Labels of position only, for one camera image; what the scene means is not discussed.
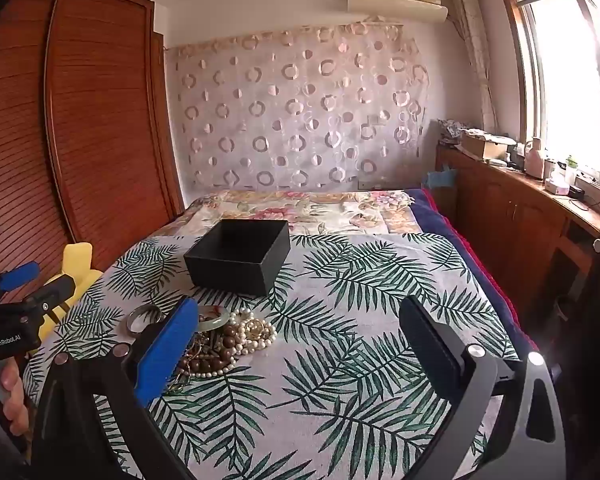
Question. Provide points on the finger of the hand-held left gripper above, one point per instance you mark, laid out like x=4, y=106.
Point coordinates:
x=19, y=276
x=55, y=291

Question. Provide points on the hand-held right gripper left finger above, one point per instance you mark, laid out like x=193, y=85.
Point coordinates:
x=165, y=355

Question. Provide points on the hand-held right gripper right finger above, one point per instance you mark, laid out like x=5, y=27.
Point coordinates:
x=432, y=345

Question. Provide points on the silver metal bangle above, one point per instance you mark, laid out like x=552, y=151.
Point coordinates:
x=135, y=331

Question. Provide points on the pale green jade bangle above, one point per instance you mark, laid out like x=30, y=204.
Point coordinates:
x=221, y=324

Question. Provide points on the black square box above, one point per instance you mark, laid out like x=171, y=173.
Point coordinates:
x=230, y=271

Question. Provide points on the person's left hand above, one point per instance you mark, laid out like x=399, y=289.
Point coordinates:
x=16, y=400

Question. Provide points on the yellow plush toy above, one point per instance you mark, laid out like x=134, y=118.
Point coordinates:
x=77, y=260

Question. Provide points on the leaf print cloth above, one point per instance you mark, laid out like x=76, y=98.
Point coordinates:
x=360, y=280

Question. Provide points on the dark blue blanket red edge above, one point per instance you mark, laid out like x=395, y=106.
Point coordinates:
x=460, y=240

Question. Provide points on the brown wooden cabinet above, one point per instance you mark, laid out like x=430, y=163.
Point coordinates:
x=510, y=210

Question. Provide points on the blue bag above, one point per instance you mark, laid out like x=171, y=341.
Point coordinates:
x=440, y=178

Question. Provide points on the floral blanket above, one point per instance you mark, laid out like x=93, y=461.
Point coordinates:
x=330, y=210

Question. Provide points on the brown wooden wardrobe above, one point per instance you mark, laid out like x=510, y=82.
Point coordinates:
x=95, y=110

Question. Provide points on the pink tissue box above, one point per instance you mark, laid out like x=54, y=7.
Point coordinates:
x=557, y=186

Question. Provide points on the cardboard box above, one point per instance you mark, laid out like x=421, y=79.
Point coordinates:
x=485, y=146

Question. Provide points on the white jug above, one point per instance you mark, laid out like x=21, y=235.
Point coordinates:
x=534, y=160

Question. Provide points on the green cap bottle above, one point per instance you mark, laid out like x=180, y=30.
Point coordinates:
x=570, y=167

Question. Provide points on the white power strip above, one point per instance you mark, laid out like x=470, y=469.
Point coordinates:
x=596, y=183

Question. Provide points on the circle pattern sheer curtain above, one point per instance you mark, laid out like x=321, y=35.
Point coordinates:
x=300, y=110

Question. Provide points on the window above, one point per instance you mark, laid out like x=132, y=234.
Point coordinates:
x=565, y=85

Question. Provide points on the white wrapped pipe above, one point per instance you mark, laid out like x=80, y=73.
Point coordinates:
x=472, y=50

